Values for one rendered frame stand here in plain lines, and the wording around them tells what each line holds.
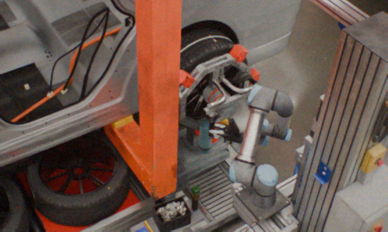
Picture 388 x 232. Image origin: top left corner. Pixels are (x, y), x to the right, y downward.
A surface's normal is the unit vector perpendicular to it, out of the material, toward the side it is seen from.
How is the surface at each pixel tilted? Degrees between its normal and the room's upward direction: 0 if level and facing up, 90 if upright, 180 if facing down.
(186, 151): 0
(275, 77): 0
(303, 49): 0
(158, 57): 90
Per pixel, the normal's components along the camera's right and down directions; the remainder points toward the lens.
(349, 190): 0.04, -0.72
